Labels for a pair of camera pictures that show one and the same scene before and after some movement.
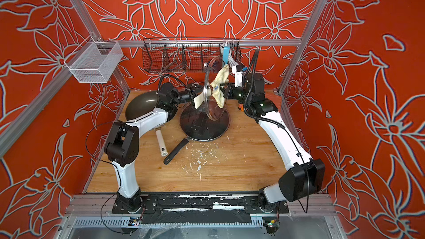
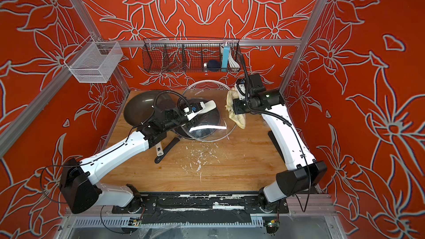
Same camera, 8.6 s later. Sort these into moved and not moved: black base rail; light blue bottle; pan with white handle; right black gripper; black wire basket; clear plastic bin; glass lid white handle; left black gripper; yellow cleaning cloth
Moved: right black gripper; yellow cleaning cloth; glass lid white handle; left black gripper
Not moved: pan with white handle; clear plastic bin; black base rail; light blue bottle; black wire basket
